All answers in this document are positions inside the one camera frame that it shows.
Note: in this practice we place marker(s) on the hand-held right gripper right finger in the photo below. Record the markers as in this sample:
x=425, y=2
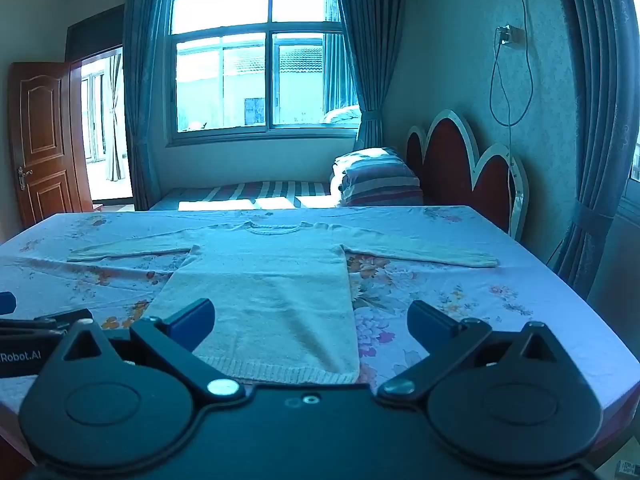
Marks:
x=425, y=322

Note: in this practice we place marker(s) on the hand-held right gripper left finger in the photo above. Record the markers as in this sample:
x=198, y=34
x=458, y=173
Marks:
x=192, y=321

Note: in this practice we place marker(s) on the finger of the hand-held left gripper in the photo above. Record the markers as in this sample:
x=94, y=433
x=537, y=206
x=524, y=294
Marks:
x=35, y=321
x=7, y=303

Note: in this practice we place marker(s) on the white knit sweater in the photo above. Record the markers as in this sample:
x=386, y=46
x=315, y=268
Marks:
x=270, y=300

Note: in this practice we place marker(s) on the floral bed sheet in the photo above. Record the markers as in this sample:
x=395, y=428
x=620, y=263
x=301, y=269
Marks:
x=450, y=280

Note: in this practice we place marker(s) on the striped mattress sheet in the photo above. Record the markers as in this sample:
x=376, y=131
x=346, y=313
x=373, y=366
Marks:
x=235, y=192

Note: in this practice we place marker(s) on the folded striped quilt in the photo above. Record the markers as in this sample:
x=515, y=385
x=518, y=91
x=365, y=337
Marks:
x=380, y=180

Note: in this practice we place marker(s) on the brown wooden door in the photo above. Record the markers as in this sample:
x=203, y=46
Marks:
x=45, y=145

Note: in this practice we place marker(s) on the red and white headboard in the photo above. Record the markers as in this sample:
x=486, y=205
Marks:
x=450, y=160

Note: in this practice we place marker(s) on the balcony window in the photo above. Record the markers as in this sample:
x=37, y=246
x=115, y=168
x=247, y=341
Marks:
x=100, y=120

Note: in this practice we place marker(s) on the light folded bedding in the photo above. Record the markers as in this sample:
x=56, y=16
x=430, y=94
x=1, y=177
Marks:
x=342, y=115

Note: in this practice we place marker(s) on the blue curtain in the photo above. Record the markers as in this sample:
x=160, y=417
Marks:
x=367, y=60
x=595, y=110
x=142, y=85

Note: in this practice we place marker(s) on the sliding glass window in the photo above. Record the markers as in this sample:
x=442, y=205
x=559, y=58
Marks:
x=265, y=60

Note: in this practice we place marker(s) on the wall power socket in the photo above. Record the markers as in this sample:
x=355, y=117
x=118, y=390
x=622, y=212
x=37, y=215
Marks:
x=511, y=35

